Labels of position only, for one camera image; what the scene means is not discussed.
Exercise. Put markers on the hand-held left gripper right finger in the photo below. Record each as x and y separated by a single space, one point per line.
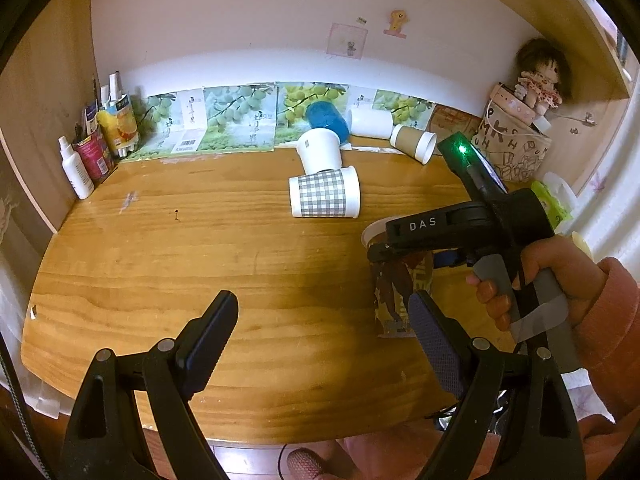
437 345

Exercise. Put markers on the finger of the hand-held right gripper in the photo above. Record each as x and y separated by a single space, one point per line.
447 259
387 253

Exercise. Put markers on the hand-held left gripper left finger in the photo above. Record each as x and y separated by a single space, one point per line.
210 340

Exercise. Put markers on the brown printed paper cup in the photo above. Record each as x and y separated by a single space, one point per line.
395 295

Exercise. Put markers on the person's right forearm pink sleeve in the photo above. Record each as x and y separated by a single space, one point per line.
607 340

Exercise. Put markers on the grey checked paper cup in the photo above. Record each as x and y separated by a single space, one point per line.
322 194

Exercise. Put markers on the white paper cup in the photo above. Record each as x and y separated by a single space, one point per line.
370 122
320 150

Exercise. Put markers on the blue plastic cup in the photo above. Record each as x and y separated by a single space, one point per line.
326 119

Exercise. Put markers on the person's right hand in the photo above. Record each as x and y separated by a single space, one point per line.
560 270

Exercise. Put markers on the green tissue packet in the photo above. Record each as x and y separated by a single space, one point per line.
552 205

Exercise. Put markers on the letter print tote bag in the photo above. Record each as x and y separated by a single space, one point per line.
515 150

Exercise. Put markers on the brown cardboard box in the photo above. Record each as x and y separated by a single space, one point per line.
450 120

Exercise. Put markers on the person's pink trouser legs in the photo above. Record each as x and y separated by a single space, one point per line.
380 447

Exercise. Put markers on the brown-haired doll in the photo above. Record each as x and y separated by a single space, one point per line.
540 80

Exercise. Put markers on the green fruit print carton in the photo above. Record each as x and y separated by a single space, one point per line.
400 102
292 105
167 122
237 117

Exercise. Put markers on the pink slipper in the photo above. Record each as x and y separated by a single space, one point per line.
306 465

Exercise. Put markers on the pink drawing paper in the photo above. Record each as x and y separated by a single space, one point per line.
346 41

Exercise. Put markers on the red tin can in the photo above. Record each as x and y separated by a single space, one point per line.
92 157

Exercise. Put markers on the white spray bottle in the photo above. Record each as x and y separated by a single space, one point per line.
75 170

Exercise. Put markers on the white tube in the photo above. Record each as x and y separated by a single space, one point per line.
116 85

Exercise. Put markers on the yellow cartoon wall sticker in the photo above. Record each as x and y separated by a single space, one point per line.
398 21

